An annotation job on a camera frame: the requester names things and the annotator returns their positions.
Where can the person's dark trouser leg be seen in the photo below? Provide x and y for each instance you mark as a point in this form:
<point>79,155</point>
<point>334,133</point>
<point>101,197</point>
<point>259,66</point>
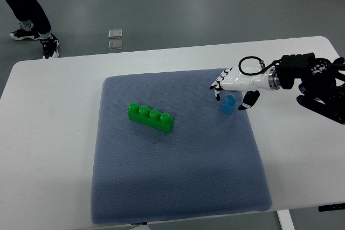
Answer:
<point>25,10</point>

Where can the blue-grey fabric mat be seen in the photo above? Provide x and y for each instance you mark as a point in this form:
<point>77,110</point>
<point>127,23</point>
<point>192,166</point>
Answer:
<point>208,165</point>

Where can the black label tag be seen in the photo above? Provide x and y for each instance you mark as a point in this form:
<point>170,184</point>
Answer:
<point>139,224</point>

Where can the black table control panel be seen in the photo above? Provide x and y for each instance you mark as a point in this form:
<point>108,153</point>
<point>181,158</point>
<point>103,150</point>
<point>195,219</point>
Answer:
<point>333,207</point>

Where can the metal floor plate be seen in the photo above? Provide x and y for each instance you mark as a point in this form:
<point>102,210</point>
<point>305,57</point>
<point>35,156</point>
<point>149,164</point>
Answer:
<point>115,44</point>
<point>114,33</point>

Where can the blue toy block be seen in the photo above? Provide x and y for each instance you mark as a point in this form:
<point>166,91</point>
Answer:
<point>228,105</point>

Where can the green four-stud toy block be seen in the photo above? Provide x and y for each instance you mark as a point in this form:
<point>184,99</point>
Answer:
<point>150,117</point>

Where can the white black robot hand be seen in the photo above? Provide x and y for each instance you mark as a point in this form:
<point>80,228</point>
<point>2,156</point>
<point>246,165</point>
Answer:
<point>232,80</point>

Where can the upper metal floor plate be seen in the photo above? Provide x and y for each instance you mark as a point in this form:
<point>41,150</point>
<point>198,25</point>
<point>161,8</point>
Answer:
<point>114,33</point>

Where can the lower metal floor plate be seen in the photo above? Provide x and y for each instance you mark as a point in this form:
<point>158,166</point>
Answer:
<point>115,44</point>

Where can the white table leg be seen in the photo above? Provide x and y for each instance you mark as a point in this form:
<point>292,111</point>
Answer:
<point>285,220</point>

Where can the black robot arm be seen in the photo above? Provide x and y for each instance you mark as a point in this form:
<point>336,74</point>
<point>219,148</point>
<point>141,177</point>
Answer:
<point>319,90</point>

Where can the black white sneaker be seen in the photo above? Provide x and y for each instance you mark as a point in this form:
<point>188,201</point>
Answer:
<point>50,47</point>
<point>25,31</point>

